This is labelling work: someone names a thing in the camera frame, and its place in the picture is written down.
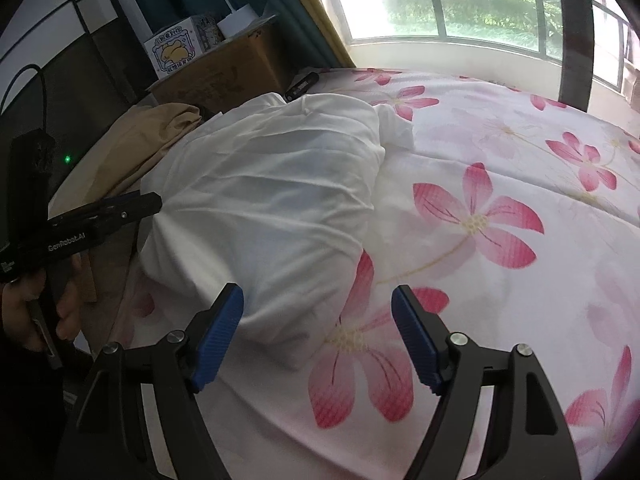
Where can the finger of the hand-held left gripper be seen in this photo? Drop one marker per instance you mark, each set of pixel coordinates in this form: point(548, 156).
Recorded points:
point(100, 221)
point(135, 201)

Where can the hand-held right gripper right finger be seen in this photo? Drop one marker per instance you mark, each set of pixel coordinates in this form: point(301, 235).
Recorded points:
point(415, 340)

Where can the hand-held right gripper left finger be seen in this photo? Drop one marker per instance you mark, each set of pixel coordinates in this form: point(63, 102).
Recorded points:
point(220, 335)

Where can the white hooded jacket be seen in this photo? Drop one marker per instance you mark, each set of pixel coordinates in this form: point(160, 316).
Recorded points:
point(270, 200)

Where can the person's left hand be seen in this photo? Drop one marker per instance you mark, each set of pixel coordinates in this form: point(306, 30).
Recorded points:
point(22, 310)

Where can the beige blanket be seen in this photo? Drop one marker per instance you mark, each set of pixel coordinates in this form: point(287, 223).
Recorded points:
point(145, 145)

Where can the pink floral bed sheet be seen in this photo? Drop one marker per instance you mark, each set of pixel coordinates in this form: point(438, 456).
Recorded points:
point(480, 225)

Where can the brown cardboard box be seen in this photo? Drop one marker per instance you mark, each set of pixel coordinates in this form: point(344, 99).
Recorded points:
point(225, 75)

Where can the printed cartoon tissue box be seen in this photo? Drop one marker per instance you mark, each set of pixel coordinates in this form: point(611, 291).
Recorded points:
point(175, 50)

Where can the white desk lamp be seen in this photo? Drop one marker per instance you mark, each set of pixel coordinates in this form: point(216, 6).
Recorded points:
point(237, 17)

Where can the dark blue curtain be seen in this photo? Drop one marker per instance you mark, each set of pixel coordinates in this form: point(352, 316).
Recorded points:
point(285, 10)

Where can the yellow curtain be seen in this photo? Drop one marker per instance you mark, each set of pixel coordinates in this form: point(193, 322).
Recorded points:
point(330, 25)

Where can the dark balcony railing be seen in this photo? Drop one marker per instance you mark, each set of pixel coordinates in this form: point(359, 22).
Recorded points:
point(438, 10)

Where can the black sliding door frame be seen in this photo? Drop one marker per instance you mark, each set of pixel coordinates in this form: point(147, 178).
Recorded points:
point(575, 35)

